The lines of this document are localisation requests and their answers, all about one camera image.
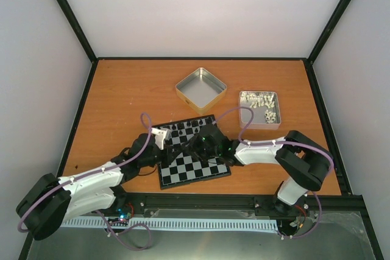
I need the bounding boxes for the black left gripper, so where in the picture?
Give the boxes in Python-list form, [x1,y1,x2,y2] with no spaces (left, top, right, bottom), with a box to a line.
[140,144,182,167]

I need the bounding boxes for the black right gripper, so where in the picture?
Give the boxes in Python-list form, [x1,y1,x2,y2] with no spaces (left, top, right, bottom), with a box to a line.
[181,134,220,163]

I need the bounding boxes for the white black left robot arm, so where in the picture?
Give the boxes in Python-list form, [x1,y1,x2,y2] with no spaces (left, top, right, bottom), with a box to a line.
[16,133,182,241]

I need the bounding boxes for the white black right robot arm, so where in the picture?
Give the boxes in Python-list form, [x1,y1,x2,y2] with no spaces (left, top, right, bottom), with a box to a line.
[184,124,334,206]

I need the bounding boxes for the black white chess board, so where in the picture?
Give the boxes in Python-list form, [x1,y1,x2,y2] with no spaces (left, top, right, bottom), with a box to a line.
[152,114,232,190]

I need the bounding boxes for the white chess pieces pile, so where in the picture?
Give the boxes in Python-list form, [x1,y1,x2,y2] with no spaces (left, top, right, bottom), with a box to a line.
[249,94,277,124]

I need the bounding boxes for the gold square tin box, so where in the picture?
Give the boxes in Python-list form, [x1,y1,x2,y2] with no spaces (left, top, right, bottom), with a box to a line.
[175,68,227,115]

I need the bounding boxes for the white patterned tin lid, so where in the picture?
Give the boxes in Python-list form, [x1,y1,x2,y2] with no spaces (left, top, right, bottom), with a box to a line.
[239,91,282,130]

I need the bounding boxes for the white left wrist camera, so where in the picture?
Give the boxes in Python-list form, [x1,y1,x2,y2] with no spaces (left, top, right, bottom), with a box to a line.
[151,128,171,150]

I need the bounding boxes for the light blue cable duct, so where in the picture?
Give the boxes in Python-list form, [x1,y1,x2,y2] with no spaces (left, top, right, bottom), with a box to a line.
[62,216,278,233]

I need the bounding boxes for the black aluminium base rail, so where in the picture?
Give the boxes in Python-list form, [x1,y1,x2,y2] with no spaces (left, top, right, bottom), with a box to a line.
[39,189,365,220]

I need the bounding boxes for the black front left frame post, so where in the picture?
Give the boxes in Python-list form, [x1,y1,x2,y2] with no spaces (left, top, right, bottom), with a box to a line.
[56,0,98,63]

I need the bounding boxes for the black enclosure frame post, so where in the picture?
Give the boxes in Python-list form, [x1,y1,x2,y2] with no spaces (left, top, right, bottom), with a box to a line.
[307,0,352,66]

